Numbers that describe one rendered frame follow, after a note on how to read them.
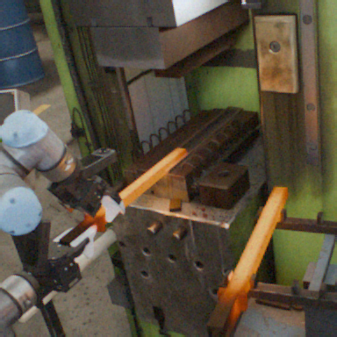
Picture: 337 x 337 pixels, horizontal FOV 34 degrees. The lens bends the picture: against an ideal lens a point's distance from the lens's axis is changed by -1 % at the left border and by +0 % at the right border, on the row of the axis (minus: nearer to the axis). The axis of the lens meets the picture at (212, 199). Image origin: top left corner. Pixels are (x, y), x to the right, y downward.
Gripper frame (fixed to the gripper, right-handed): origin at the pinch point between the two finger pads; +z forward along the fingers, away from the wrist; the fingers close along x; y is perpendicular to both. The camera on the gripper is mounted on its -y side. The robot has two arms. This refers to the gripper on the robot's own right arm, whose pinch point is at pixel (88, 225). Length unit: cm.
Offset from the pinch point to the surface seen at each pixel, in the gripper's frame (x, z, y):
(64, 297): -98, 56, 99
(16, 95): -42, 24, -18
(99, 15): -8.1, 27.4, -38.9
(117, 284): -39, 38, 59
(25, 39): -375, 309, 52
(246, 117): 6, 65, 1
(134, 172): -8.6, 27.7, 2.4
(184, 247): 8.2, 21.8, 18.8
